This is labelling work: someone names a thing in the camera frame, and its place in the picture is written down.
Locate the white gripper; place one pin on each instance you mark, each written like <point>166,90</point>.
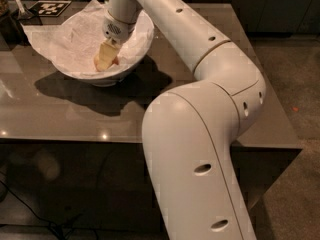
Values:
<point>115,30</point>

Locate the red yellow apple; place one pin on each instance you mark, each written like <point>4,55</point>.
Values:
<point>102,66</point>

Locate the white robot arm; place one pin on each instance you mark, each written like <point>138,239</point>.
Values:
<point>187,131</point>

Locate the white bowl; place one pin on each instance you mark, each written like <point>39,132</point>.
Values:
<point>140,54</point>

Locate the white paper towel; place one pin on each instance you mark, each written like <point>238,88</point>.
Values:
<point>63,40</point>

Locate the black white fiducial marker card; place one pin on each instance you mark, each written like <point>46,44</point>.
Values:
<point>49,8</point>

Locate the dark object at table corner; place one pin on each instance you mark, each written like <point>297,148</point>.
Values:
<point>11,28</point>

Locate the white handled utensil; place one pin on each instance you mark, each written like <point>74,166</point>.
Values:
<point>23,12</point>

